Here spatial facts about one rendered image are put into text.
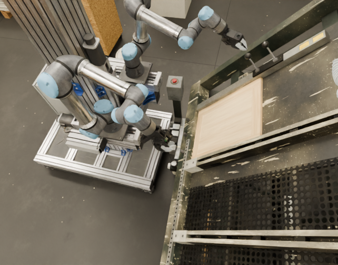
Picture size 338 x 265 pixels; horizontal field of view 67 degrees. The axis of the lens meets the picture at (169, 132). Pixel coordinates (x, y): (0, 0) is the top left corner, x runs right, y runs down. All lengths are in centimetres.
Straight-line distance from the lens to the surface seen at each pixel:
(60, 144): 295
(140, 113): 111
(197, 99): 202
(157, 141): 123
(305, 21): 172
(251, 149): 134
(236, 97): 171
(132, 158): 260
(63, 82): 135
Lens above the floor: 253
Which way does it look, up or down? 60 degrees down
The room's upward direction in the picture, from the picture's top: 10 degrees counter-clockwise
